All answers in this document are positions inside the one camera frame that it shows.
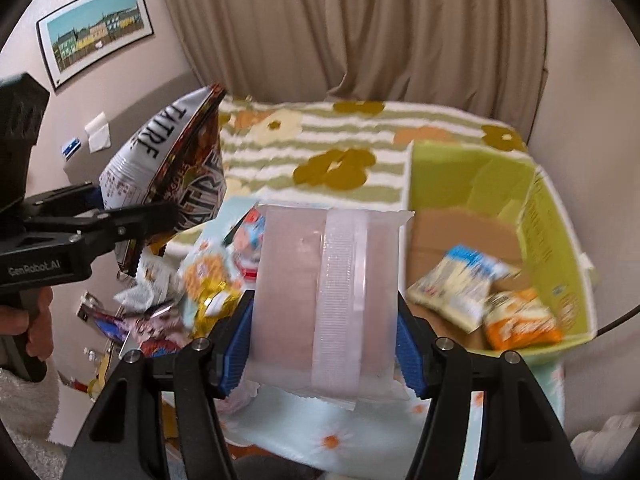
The green cardboard box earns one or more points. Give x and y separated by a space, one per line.
555 240

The translucent pink snack packet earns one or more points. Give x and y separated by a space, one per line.
290 285

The striped floral pillow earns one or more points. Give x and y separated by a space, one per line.
380 130

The small blue wall item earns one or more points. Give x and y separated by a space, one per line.
71 147

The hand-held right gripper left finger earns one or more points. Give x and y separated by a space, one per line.
237 347

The orange snack packet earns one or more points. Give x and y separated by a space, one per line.
520 322

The black and white chip bag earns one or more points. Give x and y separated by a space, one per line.
145 160

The white and blue snack packet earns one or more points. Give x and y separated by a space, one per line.
455 285

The pile of colourful snack packets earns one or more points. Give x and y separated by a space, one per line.
210 270

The beige curtain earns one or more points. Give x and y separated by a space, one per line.
375 25

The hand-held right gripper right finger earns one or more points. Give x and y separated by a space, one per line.
411 357

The framed wall picture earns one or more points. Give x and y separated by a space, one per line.
95 25

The person's left hand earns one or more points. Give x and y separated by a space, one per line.
42 320

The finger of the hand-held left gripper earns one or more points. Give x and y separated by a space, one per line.
135 220
65 200

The white wall socket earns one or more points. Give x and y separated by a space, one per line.
98 132

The white cloth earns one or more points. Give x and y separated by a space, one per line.
605 445

